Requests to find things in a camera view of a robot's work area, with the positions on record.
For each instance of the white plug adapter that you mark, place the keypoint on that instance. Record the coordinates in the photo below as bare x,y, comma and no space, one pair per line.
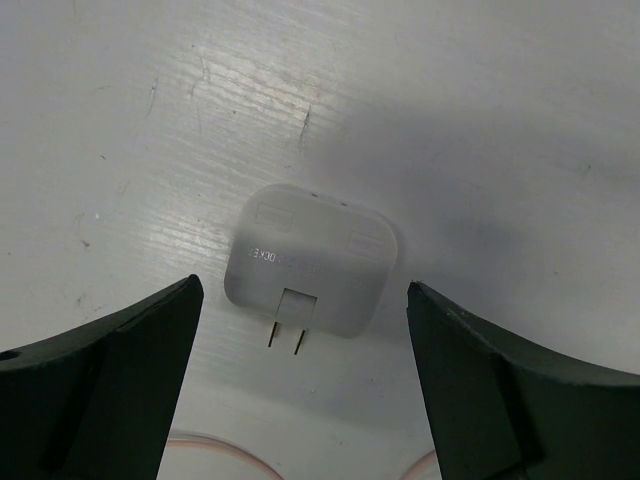
310,261

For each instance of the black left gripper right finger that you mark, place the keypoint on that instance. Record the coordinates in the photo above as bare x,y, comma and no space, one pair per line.
502,407

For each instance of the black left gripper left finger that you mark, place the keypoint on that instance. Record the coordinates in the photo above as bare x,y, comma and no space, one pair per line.
98,401

